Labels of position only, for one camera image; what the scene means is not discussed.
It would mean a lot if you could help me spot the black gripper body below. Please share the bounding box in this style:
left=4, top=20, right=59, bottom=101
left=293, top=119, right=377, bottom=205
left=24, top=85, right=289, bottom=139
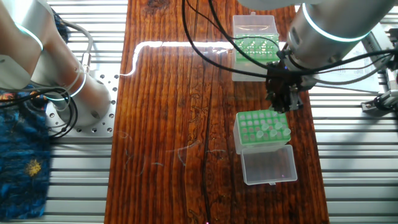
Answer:
left=266, top=59, right=307, bottom=97

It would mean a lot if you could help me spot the brown wooden board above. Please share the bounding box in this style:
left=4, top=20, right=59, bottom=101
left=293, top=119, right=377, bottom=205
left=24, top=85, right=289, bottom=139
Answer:
left=104, top=0, right=330, bottom=224

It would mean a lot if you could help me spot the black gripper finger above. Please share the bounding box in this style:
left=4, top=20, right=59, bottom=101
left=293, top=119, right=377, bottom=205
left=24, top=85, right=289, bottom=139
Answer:
left=286, top=88, right=304, bottom=111
left=269, top=92, right=287, bottom=113

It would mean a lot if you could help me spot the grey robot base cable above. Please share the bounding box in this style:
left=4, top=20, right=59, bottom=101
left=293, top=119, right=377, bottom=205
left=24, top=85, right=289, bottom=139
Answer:
left=59, top=22, right=95, bottom=82

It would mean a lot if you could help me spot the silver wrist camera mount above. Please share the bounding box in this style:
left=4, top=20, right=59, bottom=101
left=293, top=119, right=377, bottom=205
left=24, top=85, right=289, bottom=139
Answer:
left=361, top=28, right=396, bottom=69

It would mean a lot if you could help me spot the tall green pipette tip holder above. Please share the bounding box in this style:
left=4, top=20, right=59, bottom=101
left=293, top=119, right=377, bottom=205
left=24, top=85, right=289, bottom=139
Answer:
left=234, top=110, right=298, bottom=186

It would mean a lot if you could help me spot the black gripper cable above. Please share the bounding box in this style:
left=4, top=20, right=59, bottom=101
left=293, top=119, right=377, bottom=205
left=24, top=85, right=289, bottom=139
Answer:
left=182, top=0, right=398, bottom=85

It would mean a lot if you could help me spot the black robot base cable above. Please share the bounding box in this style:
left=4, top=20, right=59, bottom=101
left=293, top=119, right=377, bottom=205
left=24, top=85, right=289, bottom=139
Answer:
left=25, top=87, right=76, bottom=139

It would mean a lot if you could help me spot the blue patterned cloth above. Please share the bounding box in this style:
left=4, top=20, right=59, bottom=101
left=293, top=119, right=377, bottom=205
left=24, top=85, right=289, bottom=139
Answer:
left=0, top=81, right=53, bottom=218

